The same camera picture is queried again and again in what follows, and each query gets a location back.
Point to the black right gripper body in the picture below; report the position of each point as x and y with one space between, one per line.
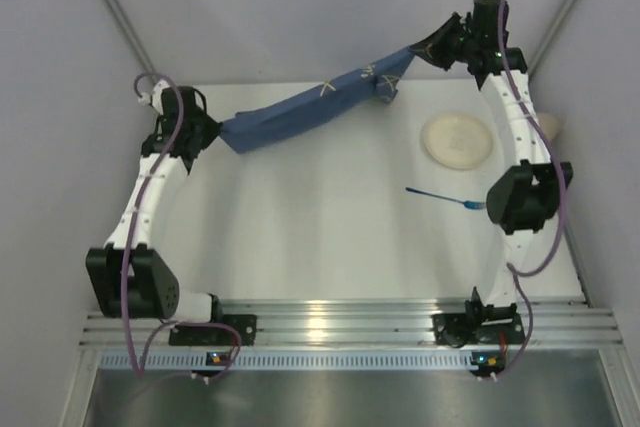
439 47

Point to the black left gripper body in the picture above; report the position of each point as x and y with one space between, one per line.
208 128

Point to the blue cloth placemat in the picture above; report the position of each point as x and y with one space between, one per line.
250 130

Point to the cream round plate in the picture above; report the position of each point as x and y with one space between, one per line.
457 141

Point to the beige speckled cup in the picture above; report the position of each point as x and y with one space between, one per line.
550 125

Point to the blue metal fork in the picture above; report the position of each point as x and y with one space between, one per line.
468 204

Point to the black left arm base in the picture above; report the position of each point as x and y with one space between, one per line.
199 336

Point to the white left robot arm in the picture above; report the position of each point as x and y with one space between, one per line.
167 157

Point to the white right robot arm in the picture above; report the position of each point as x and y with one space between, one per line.
532 189

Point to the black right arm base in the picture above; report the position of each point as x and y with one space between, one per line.
456 330

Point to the white slotted cable duct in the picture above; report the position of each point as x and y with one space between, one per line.
324 360

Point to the aluminium mounting rail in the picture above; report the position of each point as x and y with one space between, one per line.
408 324

